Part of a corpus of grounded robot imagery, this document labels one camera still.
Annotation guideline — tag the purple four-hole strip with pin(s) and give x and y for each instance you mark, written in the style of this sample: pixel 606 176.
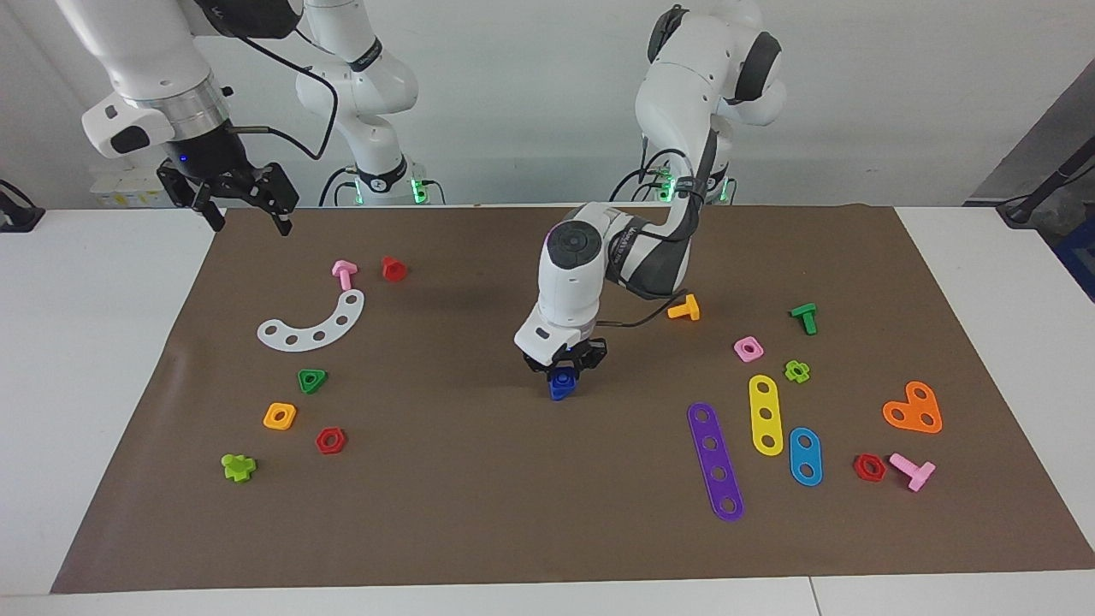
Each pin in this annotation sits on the purple four-hole strip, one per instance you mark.
pixel 715 457

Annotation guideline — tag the lime green toy screw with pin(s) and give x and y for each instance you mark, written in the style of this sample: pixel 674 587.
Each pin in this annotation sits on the lime green toy screw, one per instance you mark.
pixel 235 469

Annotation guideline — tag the brown table mat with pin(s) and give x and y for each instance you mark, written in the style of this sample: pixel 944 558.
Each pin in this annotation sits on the brown table mat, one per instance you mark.
pixel 513 513

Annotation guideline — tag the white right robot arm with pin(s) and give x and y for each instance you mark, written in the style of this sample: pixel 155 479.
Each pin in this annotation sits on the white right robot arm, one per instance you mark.
pixel 145 51

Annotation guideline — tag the red toy screw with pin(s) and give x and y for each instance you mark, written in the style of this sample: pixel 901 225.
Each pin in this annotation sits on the red toy screw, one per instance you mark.
pixel 393 270

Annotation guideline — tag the blue two-hole strip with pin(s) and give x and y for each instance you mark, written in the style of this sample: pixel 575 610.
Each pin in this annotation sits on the blue two-hole strip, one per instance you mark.
pixel 805 456

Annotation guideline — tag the dark grey partition panel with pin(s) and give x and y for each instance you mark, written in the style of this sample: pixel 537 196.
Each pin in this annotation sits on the dark grey partition panel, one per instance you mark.
pixel 1069 107

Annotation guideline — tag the orange square toy nut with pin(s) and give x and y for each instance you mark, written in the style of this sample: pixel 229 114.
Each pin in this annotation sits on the orange square toy nut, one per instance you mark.
pixel 269 419

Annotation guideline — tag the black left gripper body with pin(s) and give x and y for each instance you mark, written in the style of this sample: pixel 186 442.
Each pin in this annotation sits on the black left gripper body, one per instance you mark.
pixel 569 352

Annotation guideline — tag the green triangular toy nut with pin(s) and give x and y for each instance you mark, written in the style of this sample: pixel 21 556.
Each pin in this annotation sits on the green triangular toy nut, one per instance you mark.
pixel 304 376

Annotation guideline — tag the pink toy screw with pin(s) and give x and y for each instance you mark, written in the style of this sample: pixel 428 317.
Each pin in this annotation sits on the pink toy screw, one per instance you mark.
pixel 920 473
pixel 344 275

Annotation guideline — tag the pink square toy nut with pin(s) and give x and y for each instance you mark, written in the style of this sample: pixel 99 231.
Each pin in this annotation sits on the pink square toy nut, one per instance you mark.
pixel 740 351

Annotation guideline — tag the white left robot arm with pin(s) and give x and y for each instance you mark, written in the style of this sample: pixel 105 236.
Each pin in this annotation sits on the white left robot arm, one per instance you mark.
pixel 565 291

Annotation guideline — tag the orange heart-shaped plate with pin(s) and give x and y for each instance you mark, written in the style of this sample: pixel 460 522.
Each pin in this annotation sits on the orange heart-shaped plate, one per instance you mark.
pixel 911 409

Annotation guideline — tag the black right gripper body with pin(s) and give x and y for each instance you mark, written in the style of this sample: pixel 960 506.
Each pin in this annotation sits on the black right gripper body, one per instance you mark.
pixel 205 154

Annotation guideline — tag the lime green cross nut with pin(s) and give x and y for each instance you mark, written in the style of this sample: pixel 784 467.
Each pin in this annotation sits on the lime green cross nut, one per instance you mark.
pixel 790 371

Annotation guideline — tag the white curved five-hole strip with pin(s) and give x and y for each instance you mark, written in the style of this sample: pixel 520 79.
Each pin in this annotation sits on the white curved five-hole strip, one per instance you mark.
pixel 305 340

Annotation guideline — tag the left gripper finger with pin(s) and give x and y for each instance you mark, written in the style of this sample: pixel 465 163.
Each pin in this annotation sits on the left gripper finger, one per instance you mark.
pixel 544 370
pixel 586 366

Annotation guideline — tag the orange toy screw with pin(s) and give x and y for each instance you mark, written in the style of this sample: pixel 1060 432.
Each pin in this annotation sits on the orange toy screw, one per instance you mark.
pixel 691 308

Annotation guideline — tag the yellow three-hole strip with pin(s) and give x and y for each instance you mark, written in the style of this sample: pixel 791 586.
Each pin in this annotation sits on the yellow three-hole strip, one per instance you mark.
pixel 765 402

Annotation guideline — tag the dark green toy screw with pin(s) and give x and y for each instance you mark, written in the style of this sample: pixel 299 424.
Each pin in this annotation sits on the dark green toy screw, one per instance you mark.
pixel 804 312

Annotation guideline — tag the red hexagonal toy nut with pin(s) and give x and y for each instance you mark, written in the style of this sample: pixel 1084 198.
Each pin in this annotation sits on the red hexagonal toy nut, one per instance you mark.
pixel 321 442
pixel 859 469

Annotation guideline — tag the blue toy screw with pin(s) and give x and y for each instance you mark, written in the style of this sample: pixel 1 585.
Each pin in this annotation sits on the blue toy screw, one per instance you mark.
pixel 560 393

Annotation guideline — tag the blue box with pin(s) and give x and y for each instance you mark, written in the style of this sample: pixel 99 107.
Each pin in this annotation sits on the blue box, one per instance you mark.
pixel 1080 257

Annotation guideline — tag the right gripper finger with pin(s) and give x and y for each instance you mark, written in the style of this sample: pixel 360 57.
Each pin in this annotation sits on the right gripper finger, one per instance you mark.
pixel 210 210
pixel 282 201

